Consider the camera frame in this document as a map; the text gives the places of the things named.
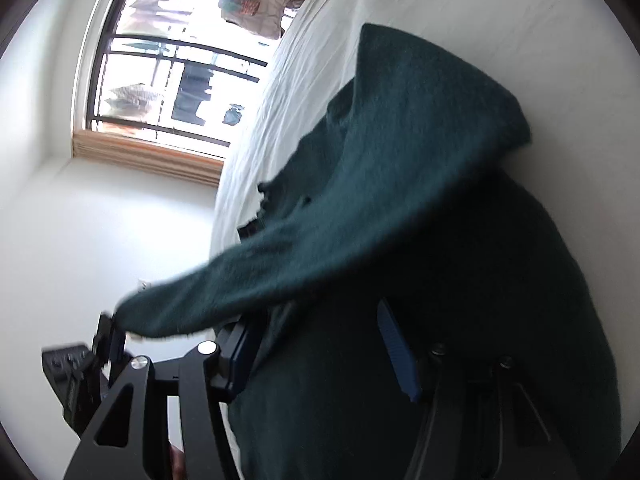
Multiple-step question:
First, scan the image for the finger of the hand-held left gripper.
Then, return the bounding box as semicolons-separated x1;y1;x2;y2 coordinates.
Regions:
92;312;127;377

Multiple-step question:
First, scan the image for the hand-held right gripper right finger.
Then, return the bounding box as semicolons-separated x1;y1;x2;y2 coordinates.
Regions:
376;299;566;480

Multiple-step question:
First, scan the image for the dark green sweater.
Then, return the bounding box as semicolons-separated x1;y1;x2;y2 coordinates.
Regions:
112;22;624;480

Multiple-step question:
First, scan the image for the white bed sheet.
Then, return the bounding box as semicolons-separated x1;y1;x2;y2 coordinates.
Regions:
210;0;635;480

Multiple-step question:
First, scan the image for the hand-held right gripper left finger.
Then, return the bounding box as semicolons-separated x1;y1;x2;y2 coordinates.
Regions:
62;317;262;480

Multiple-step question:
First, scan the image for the white puffy jacket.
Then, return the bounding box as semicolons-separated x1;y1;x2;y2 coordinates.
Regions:
219;0;298;42

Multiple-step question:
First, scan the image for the window with black railing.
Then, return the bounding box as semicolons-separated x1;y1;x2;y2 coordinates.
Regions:
72;0;287;161

